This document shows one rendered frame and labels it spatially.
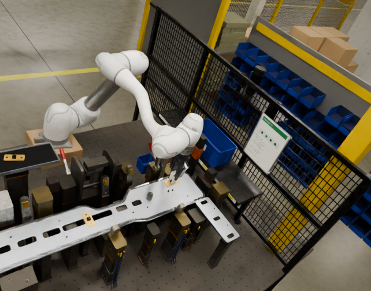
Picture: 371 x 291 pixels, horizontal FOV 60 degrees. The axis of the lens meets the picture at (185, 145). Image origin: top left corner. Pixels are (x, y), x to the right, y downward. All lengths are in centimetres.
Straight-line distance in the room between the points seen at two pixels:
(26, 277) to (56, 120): 100
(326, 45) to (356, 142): 417
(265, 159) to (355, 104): 129
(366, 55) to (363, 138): 620
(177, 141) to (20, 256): 80
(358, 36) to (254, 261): 639
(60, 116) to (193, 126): 95
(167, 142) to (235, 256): 100
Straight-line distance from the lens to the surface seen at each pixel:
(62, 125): 214
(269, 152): 194
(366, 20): 785
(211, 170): 193
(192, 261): 198
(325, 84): 314
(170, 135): 138
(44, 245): 157
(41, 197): 162
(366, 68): 784
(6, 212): 158
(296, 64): 326
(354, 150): 171
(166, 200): 179
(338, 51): 567
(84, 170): 164
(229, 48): 393
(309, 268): 333
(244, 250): 216
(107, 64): 172
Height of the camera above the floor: 234
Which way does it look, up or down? 38 degrees down
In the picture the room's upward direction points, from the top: 20 degrees clockwise
